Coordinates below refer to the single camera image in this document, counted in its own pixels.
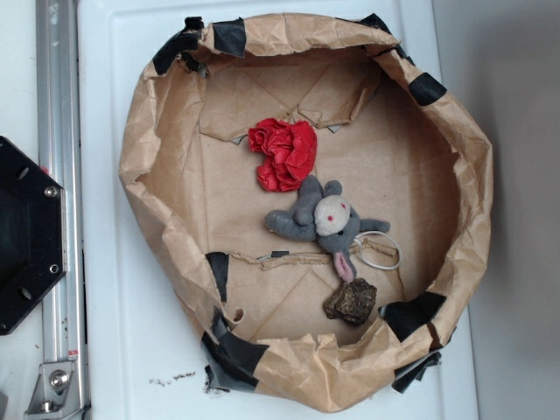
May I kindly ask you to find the brown paper bin with tape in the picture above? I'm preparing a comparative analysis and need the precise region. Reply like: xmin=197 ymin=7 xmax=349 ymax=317
xmin=119 ymin=13 xmax=493 ymax=413

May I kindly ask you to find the metal corner bracket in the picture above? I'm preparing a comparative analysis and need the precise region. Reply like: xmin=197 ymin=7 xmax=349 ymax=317
xmin=24 ymin=360 xmax=83 ymax=419

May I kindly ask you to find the grey plush mouse toy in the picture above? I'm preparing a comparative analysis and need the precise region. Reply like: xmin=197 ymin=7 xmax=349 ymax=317
xmin=264 ymin=175 xmax=390 ymax=283

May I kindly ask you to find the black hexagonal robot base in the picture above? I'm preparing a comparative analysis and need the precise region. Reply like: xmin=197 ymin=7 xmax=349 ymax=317
xmin=0 ymin=136 xmax=66 ymax=336

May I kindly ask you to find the crumpled red paper ball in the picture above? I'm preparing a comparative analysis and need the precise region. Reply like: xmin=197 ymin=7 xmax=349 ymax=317
xmin=248 ymin=118 xmax=318 ymax=193

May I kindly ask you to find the aluminium extrusion rail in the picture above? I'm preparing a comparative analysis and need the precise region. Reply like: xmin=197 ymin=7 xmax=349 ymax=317
xmin=36 ymin=1 xmax=91 ymax=419

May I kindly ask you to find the brown rough rock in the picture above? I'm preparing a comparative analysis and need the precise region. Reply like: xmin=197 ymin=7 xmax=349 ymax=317
xmin=324 ymin=278 xmax=377 ymax=325

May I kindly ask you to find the white elastic loop cord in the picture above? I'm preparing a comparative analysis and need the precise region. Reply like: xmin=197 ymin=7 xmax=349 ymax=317
xmin=352 ymin=230 xmax=403 ymax=270

